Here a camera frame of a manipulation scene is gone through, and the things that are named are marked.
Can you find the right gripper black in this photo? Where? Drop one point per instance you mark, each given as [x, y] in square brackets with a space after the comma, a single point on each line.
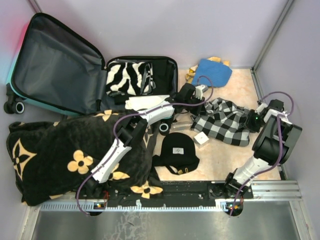
[250, 113]

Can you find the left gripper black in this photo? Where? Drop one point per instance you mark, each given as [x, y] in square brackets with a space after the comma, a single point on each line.
[201, 110]

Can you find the black white checkered shirt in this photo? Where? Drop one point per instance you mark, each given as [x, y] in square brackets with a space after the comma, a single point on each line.
[224, 121]

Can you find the white garment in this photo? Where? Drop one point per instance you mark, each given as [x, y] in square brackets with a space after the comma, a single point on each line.
[138, 103]

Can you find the zebra pattern fleece blanket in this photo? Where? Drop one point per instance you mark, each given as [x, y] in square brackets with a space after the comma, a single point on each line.
[133, 78]

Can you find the black garment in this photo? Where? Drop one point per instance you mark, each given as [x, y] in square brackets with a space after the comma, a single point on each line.
[163, 73]

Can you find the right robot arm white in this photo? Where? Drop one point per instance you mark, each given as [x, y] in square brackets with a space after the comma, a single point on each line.
[277, 137]

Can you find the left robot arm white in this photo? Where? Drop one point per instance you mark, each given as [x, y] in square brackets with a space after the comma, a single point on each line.
[130, 129]

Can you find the yellow white patterned cloth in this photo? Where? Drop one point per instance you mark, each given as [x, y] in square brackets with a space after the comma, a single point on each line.
[191, 71]

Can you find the clear toiletry bag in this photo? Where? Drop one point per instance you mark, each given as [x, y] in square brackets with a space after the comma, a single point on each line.
[181, 125]

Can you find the blue folded cloth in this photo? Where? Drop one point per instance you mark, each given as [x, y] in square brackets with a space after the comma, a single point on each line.
[212, 74]

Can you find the small white box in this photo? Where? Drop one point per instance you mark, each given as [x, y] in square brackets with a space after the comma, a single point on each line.
[201, 139]

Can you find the black beanie white label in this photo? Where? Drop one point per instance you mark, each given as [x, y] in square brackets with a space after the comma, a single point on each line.
[178, 149]

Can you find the black cap gold buckle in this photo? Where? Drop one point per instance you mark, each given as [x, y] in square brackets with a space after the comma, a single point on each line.
[180, 167]

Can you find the teal hard-shell suitcase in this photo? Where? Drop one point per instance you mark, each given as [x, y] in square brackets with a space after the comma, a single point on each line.
[57, 69]

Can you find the black blanket yellow flowers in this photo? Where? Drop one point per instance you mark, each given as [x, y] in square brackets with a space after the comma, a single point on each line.
[51, 159]

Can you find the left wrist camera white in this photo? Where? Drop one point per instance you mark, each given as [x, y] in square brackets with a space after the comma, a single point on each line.
[200, 90]

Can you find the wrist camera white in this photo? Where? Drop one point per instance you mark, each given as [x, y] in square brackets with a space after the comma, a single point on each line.
[262, 109]
[200, 90]

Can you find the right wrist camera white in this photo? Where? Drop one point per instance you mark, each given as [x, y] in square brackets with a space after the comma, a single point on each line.
[262, 109]

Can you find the aluminium rail frame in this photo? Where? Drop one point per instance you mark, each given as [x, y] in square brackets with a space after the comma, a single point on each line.
[262, 190]

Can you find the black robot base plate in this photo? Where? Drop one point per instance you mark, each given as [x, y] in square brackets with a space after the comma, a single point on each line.
[169, 194]

